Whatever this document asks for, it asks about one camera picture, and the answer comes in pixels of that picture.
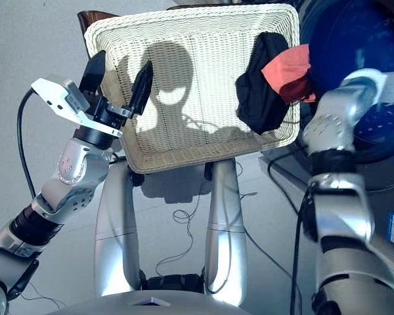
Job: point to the black robot pelvis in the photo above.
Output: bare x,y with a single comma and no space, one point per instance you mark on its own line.
170,282

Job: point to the coral red garment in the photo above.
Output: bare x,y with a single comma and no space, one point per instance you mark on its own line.
285,70

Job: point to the black garment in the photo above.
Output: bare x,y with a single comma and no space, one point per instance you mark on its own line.
259,105

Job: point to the pale woven laundry basket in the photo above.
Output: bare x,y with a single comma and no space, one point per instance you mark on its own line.
216,65

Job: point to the silver robot torso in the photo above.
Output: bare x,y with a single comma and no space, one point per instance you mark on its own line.
101,305

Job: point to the grey washing machine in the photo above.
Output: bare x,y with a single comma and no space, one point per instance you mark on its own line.
390,177

